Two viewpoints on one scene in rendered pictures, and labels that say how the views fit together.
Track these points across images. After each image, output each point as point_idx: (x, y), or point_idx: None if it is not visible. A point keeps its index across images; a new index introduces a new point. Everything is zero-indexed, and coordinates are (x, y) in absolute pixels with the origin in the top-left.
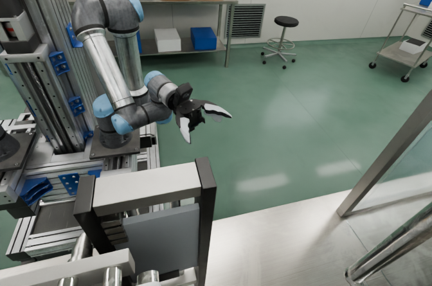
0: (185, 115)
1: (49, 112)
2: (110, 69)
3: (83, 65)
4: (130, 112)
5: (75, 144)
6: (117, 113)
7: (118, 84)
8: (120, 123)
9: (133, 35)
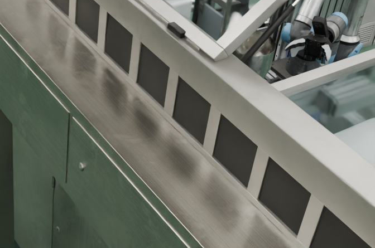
0: (308, 40)
1: (282, 11)
2: None
3: None
4: (298, 28)
5: (276, 54)
6: (292, 23)
7: (310, 4)
8: (285, 28)
9: None
